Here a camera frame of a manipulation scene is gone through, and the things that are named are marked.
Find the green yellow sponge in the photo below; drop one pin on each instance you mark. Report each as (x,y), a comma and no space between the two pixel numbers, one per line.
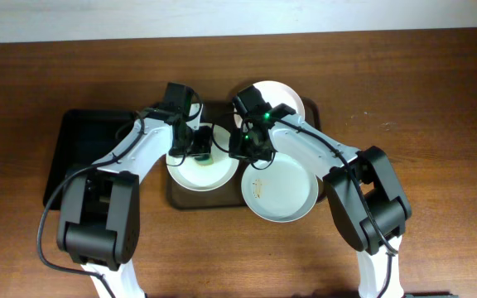
(204,159)

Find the white plate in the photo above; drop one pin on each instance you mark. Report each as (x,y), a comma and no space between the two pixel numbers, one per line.
(200,175)
(276,93)

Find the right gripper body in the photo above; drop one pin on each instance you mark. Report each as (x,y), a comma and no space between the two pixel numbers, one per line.
(244,147)

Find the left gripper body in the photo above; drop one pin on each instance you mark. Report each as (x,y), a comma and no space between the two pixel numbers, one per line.
(199,146)

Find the pale blue plate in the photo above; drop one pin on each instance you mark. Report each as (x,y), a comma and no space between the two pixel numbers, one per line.
(281,191)

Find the black rectangular tray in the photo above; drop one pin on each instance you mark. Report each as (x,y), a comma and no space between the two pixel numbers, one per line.
(86,135)

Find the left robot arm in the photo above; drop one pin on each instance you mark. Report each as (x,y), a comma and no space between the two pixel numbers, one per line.
(100,207)

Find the brown plastic serving tray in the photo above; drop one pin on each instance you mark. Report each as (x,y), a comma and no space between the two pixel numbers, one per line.
(228,195)

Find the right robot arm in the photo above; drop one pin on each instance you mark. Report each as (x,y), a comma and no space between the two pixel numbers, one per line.
(367,202)

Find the white plate top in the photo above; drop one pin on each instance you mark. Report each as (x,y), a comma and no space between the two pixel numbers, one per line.
(276,93)

